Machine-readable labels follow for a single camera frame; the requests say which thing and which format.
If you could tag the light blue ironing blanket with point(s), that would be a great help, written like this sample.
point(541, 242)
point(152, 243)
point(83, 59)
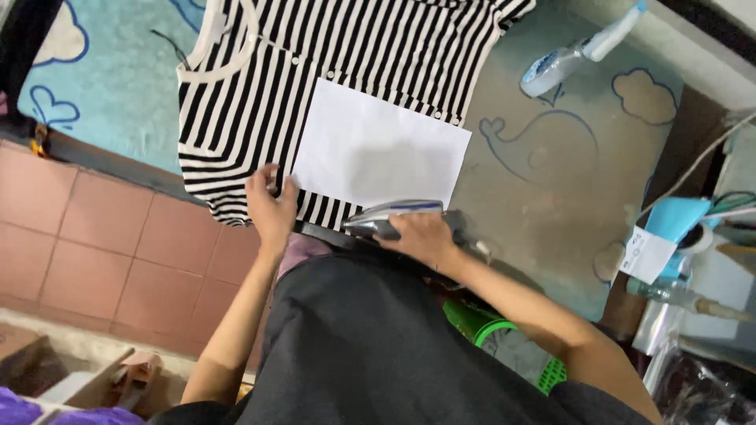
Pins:
point(531, 165)

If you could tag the person's left hand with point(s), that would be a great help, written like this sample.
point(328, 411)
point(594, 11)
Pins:
point(270, 209)

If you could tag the black white striped shirt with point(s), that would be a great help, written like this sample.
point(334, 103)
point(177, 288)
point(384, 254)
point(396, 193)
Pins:
point(283, 88)

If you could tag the silver clothes iron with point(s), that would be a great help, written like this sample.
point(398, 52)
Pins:
point(393, 218)

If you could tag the light blue cloth with tag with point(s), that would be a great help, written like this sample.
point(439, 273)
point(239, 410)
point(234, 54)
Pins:
point(670, 233)

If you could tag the person's right hand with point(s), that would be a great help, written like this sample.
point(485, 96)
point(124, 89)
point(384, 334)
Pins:
point(422, 236)

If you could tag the person's right fingers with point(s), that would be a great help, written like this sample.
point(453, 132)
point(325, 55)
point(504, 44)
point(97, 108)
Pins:
point(394, 229)

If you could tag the white paper sheet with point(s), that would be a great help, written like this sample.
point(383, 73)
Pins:
point(378, 147)

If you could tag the white blue spray bottle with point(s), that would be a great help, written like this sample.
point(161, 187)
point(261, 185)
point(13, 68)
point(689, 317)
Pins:
point(567, 56)

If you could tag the brown cardboard box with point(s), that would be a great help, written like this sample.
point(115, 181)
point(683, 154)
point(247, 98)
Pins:
point(26, 360)

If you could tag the person's dark clothing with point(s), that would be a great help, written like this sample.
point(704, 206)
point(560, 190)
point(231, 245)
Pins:
point(378, 354)

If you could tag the purple cloth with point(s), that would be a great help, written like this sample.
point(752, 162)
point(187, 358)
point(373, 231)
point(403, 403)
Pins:
point(53, 413)

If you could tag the green plastic basket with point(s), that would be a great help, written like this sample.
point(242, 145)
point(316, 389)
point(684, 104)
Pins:
point(502, 336)

